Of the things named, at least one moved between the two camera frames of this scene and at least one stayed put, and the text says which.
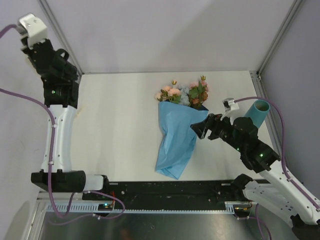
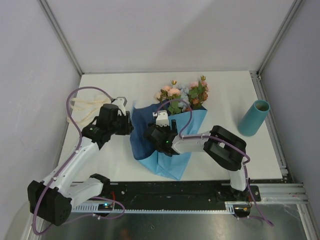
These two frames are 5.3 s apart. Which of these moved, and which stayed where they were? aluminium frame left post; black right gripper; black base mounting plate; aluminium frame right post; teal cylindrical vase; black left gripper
Moved: black left gripper; black right gripper
Stayed: aluminium frame left post; black base mounting plate; aluminium frame right post; teal cylindrical vase
